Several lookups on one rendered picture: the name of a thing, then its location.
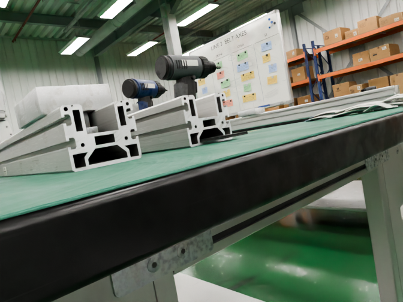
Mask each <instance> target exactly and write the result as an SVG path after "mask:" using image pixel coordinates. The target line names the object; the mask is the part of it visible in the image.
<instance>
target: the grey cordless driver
mask: <svg viewBox="0 0 403 302"><path fill-rule="evenodd" d="M220 68H221V67H220V66H216V65H215V63H214V62H211V61H209V60H208V58H206V57H204V56H190V55H165V56H163V55H162V56H159V57H158V59H157V60H156V63H155V72H156V75H157V76H158V78H159V79H160V80H167V81H169V80H176V83H175V84H174V85H173V87H174V98H177V97H180V96H184V95H193V96H194V98H195V99H196V93H197V92H198V91H197V82H196V81H195V80H197V79H202V78H206V77H207V76H208V75H209V74H212V73H214V72H215V71H216V69H220Z"/></svg>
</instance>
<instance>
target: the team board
mask: <svg viewBox="0 0 403 302"><path fill-rule="evenodd" d="M188 54H189V55H190V56H204V57H206V58H208V60H209V61H211V62H214V63H215V65H216V66H220V67H221V68H220V69H216V71H215V72H214V73H212V74H209V75H208V76H207V77H206V78H202V79H197V80H195V81H196V82H197V91H198V92H197V93H196V97H197V99H198V98H201V97H204V96H208V95H211V94H213V93H221V92H224V93H225V97H226V101H223V102H222V105H227V107H228V114H229V117H230V116H236V115H238V112H240V111H244V110H249V109H252V108H259V107H264V109H266V108H271V107H277V106H280V105H285V104H288V105H289V107H293V106H294V99H293V92H292V88H291V81H290V74H289V70H288V63H287V55H286V51H285V44H284V37H283V33H282V26H281V19H280V15H279V10H273V11H271V12H270V13H267V14H265V15H264V16H261V17H259V18H258V19H255V20H253V21H251V22H249V23H247V24H245V25H243V26H241V27H239V28H237V29H235V30H233V31H231V32H229V33H227V34H225V35H223V36H221V37H219V38H217V39H215V40H213V41H211V42H209V43H207V44H205V45H203V46H201V47H199V48H197V49H195V50H193V51H190V52H189V53H188Z"/></svg>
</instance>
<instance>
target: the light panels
mask: <svg viewBox="0 0 403 302"><path fill-rule="evenodd" d="M131 1H132V0H119V1H117V2H116V3H115V4H114V5H113V6H112V7H111V8H110V9H109V10H107V11H106V12H105V13H104V14H103V15H102V16H101V17H102V18H109V19H112V18H113V17H114V16H115V15H116V14H118V12H120V11H121V10H122V9H123V8H124V7H125V6H126V5H128V4H129V3H130V2H131ZM7 2H8V0H0V7H5V6H6V4H7ZM217 6H218V5H213V4H209V5H208V6H207V7H204V8H203V9H202V10H200V11H198V12H197V13H195V14H193V15H192V16H190V17H189V18H187V19H186V20H184V21H183V22H181V23H179V24H178V26H185V25H187V24H189V23H191V22H192V21H193V20H195V19H197V18H199V17H200V16H202V15H204V14H205V13H207V12H208V11H210V10H212V9H214V8H215V7H217ZM264 15H265V14H264ZM264 15H263V16H264ZM258 18H259V17H258ZM258 18H257V19H258ZM252 21H253V20H252ZM252 21H251V22H252ZM246 24H247V23H246ZM240 27H241V26H240ZM234 30H235V29H234ZM86 40H88V38H78V39H76V40H75V42H73V43H72V45H70V46H69V48H67V49H66V50H65V51H64V52H63V53H62V54H72V53H73V52H74V51H75V50H76V49H78V48H79V47H80V46H81V45H82V44H83V43H84V42H85V41H86ZM154 44H156V43H155V42H149V43H147V44H146V45H144V46H143V47H141V48H139V49H138V50H136V51H134V52H133V53H132V54H130V55H129V56H136V55H137V54H139V53H141V52H142V51H144V50H146V49H147V48H149V47H150V46H152V45H154Z"/></svg>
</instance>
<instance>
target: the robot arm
mask: <svg viewBox="0 0 403 302"><path fill-rule="evenodd" d="M4 105H5V93H4V89H3V87H2V83H1V79H0V143H1V142H3V141H4V140H6V139H8V138H9V137H11V136H12V135H13V132H12V130H11V127H10V124H9V123H8V121H6V120H4V119H5V118H6V117H7V114H5V107H4Z"/></svg>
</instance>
